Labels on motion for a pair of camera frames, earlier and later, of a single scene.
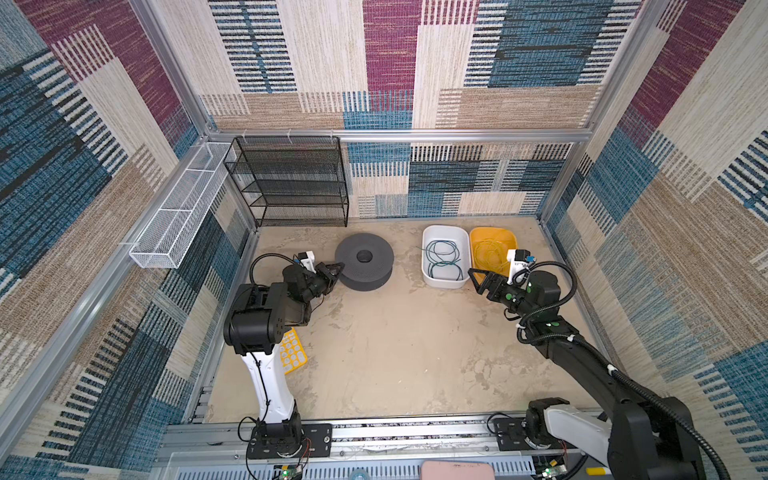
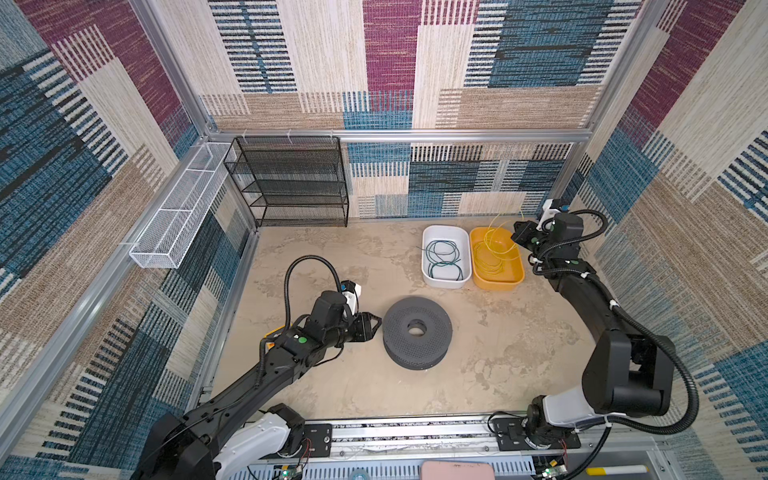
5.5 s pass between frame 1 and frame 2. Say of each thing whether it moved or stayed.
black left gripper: moved
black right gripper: moved
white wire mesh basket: stayed
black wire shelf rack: stayed
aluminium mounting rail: stayed
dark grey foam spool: moved
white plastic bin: stayed
